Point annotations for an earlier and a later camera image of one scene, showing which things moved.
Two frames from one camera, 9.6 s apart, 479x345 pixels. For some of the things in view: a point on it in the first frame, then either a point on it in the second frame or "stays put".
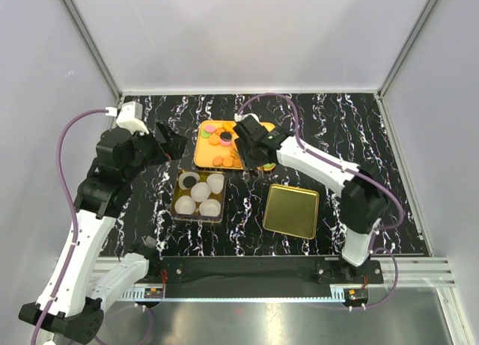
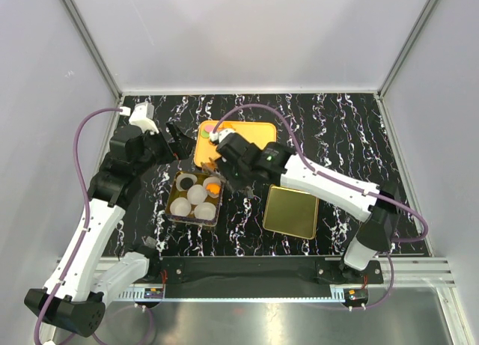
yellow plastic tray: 217,146 stays put
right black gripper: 247,160 -> 233,184
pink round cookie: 209,129 stays put
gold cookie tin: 198,196 stays put
